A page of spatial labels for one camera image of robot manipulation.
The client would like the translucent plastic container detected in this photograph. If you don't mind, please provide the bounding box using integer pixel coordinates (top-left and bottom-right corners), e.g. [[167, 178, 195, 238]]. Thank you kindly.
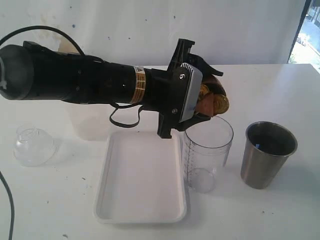
[[65, 103, 111, 141]]

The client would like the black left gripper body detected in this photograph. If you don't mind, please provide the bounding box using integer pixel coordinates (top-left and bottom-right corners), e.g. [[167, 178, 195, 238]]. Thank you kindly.
[[143, 38, 195, 139]]

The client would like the white plastic tray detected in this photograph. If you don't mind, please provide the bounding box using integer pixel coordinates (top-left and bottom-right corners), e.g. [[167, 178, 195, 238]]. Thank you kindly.
[[93, 131, 187, 224]]

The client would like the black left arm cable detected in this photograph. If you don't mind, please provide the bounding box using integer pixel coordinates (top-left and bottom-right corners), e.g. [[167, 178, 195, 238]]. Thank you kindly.
[[0, 24, 86, 55]]

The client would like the clear plastic dome lid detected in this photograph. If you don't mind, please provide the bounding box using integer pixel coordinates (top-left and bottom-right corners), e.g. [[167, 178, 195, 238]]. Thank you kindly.
[[13, 127, 57, 167]]

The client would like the dark window frame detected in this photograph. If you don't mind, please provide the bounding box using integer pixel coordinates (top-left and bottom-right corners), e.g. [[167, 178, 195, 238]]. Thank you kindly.
[[287, 0, 312, 63]]

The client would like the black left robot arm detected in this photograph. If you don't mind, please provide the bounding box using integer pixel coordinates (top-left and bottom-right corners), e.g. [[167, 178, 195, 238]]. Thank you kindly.
[[0, 39, 230, 139]]

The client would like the brown wooden cup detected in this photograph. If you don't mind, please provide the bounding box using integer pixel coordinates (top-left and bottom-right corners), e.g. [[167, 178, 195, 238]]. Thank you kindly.
[[201, 75, 227, 97]]

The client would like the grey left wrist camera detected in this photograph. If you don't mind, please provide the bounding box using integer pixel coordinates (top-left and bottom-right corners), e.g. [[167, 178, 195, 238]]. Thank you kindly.
[[179, 62, 203, 123]]

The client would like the clear plastic shaker cup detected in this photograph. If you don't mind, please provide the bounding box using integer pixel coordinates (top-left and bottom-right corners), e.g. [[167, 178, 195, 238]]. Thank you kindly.
[[182, 116, 234, 193]]

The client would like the stainless steel cup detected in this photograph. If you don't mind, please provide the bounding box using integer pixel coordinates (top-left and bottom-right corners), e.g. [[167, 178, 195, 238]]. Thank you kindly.
[[240, 121, 298, 190]]

